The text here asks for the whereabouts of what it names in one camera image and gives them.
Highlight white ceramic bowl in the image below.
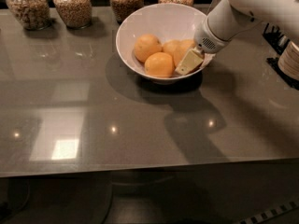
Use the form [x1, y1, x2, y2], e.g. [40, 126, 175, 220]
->
[116, 4, 214, 85]

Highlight far left glass jar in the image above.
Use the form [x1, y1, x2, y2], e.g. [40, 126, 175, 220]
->
[6, 0, 50, 31]

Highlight large right orange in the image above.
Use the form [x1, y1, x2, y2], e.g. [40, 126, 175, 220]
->
[173, 39, 195, 66]

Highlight back middle orange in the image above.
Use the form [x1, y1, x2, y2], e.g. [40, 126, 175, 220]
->
[163, 39, 180, 56]

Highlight left orange in bowl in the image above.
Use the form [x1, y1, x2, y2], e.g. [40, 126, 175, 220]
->
[134, 34, 162, 63]

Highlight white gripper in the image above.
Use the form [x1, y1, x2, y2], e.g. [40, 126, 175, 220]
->
[175, 16, 231, 76]

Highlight orange in bowl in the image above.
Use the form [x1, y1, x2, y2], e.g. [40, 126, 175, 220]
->
[134, 34, 162, 63]
[144, 52, 175, 78]

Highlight front orange in bowl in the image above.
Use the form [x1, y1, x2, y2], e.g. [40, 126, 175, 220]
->
[144, 52, 175, 78]

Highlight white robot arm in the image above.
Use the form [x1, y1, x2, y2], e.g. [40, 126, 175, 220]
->
[192, 0, 299, 54]

